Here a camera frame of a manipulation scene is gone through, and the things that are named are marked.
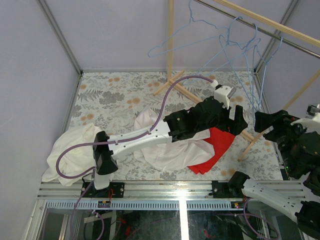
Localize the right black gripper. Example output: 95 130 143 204
252 107 311 172

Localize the white button shirt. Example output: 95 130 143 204
133 106 217 173

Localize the blue wire hanger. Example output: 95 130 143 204
147 0 230 58
253 36 283 111
172 16 261 79
219 23 260 111

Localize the cream white garment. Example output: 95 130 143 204
41 123 101 187

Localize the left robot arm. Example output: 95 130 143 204
92 97 248 198

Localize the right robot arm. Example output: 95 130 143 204
227 105 320 240

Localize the red shirt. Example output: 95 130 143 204
188 127 236 175

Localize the metal hanging rod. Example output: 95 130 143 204
194 0 320 59

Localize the floral table mat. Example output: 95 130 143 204
69 72 282 181

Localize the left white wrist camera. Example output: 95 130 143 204
210 79 236 103

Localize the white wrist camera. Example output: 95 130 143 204
210 79 236 103
291 104 320 129

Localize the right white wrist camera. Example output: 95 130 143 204
291 104 320 129

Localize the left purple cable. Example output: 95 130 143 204
56 74 216 240

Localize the wooden rack frame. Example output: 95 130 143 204
153 0 320 161

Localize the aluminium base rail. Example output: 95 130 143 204
37 179 308 211

